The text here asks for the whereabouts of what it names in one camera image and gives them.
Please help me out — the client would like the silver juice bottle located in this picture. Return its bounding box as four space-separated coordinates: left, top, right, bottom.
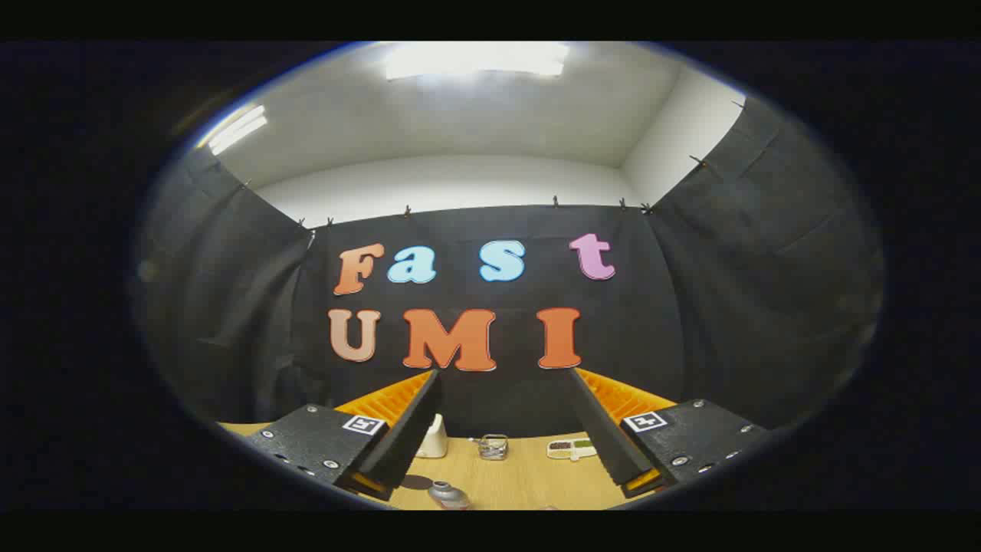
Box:
427 481 472 511

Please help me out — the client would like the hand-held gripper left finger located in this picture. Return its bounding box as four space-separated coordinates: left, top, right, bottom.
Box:
244 370 444 503

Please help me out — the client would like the white toaster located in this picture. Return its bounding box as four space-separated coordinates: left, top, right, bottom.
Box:
415 414 449 459

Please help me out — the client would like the white divided dish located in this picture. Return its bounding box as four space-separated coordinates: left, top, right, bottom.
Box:
546 439 598 462

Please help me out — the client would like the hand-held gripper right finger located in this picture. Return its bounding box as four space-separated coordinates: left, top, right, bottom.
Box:
569 367 769 499

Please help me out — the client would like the wooden table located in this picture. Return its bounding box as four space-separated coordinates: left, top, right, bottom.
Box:
218 422 660 511

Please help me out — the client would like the ceiling light panel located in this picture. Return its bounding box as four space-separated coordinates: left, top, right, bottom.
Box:
203 105 269 156

